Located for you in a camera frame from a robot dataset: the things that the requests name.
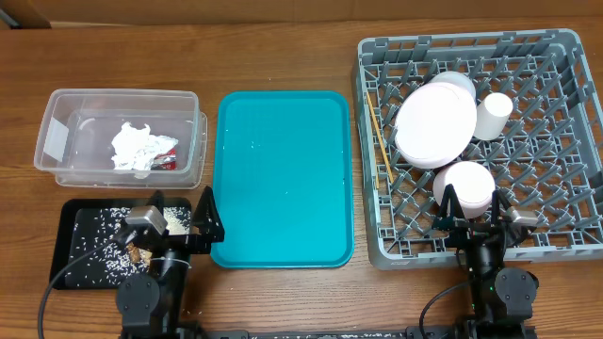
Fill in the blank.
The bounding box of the small white dish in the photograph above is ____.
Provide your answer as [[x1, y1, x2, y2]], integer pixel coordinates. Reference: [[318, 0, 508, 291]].
[[432, 161, 496, 218]]

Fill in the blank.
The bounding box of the brown food scrap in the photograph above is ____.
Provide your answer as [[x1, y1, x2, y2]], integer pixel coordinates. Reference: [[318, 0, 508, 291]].
[[126, 244, 152, 266]]

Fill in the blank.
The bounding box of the red snack wrapper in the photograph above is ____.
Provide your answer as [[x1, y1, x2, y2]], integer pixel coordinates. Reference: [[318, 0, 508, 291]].
[[151, 148, 177, 170]]

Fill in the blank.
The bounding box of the white napkin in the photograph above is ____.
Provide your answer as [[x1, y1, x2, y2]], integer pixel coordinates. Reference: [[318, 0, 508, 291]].
[[111, 122, 179, 179]]

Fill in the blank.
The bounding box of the white rice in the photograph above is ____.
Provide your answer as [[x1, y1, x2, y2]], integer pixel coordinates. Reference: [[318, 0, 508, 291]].
[[64, 206, 191, 289]]

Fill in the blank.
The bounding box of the large white plate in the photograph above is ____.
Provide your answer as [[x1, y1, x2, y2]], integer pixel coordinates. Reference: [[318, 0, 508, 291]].
[[395, 82, 477, 170]]

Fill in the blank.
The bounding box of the white cup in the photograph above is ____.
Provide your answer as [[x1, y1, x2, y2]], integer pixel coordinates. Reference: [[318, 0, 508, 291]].
[[473, 92, 513, 140]]

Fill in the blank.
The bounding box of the pale green bowl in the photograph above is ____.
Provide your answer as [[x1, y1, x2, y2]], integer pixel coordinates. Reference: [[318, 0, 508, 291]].
[[432, 71, 476, 99]]

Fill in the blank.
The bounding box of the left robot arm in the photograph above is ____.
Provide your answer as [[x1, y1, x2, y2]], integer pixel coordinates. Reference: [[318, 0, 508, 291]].
[[114, 186, 225, 338]]

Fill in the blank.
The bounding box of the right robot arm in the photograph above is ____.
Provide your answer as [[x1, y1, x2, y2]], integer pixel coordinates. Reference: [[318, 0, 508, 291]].
[[419, 184, 539, 338]]

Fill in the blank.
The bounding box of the grey dish rack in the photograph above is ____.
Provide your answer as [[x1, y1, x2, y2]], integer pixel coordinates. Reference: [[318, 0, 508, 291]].
[[351, 29, 602, 270]]

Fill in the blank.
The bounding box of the black plastic tray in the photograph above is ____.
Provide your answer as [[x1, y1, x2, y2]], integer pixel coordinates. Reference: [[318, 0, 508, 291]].
[[48, 197, 192, 291]]

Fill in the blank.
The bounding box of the teal plastic tray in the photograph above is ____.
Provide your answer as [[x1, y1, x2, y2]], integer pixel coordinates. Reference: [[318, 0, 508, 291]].
[[211, 90, 354, 268]]

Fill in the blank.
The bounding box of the clear plastic bin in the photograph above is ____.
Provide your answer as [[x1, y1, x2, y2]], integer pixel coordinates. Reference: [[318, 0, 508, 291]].
[[34, 89, 208, 189]]

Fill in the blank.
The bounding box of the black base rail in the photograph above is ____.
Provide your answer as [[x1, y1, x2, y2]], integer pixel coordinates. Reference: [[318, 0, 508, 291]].
[[202, 325, 461, 339]]

